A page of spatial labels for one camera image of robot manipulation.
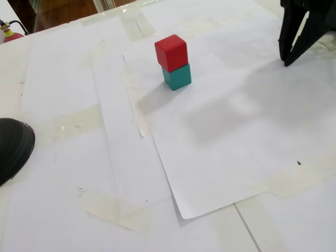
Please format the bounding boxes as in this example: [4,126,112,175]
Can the black rounded plastic object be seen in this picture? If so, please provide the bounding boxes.
[0,118,36,187]

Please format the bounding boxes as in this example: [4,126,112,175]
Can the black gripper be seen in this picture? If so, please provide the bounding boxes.
[278,0,336,67]

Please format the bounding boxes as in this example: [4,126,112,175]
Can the teal blue wooden cube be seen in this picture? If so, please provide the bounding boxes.
[161,62,192,91]

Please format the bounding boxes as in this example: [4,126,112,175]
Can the red wooden cube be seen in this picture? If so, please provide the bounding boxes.
[154,34,189,74]

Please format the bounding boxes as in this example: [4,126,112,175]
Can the red fire extinguisher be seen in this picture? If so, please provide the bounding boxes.
[0,18,30,44]

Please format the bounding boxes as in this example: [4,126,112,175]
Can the white paper sheet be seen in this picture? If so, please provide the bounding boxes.
[122,0,336,221]
[19,15,174,205]

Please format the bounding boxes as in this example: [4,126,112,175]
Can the clear adhesive tape strip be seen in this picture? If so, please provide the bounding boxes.
[246,154,336,199]
[78,188,154,233]
[119,12,157,42]
[119,64,154,139]
[48,104,103,141]

